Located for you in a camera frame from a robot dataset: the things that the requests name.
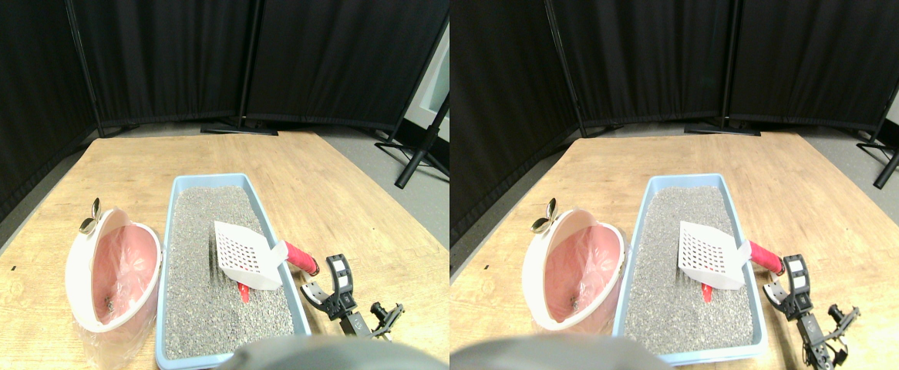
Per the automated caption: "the white bin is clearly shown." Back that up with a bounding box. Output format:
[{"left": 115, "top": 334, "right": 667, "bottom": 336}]
[
  {"left": 65, "top": 198, "right": 166, "bottom": 369},
  {"left": 522, "top": 198, "right": 632, "bottom": 335}
]

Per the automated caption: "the black bracket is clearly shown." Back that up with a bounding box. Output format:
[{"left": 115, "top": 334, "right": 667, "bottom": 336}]
[
  {"left": 370, "top": 302, "right": 406, "bottom": 338},
  {"left": 826, "top": 305, "right": 860, "bottom": 345}
]

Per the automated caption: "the black curtain stand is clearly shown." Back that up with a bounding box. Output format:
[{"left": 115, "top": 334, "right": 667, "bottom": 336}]
[
  {"left": 200, "top": 0, "right": 280, "bottom": 137},
  {"left": 64, "top": 0, "right": 142, "bottom": 139},
  {"left": 684, "top": 0, "right": 763, "bottom": 137},
  {"left": 545, "top": 0, "right": 620, "bottom": 139}
]

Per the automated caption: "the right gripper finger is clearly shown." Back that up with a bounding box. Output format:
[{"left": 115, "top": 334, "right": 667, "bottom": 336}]
[
  {"left": 326, "top": 255, "right": 355, "bottom": 298},
  {"left": 783, "top": 254, "right": 811, "bottom": 298},
  {"left": 301, "top": 281, "right": 335, "bottom": 311},
  {"left": 763, "top": 282, "right": 793, "bottom": 311}
]

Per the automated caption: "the blue litter tray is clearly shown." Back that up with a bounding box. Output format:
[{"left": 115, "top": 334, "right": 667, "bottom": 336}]
[
  {"left": 155, "top": 173, "right": 313, "bottom": 370},
  {"left": 612, "top": 173, "right": 769, "bottom": 366}
]

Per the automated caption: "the white scoop with red handle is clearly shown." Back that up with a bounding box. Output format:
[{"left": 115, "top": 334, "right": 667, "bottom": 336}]
[
  {"left": 213, "top": 220, "right": 321, "bottom": 291},
  {"left": 678, "top": 220, "right": 785, "bottom": 291}
]

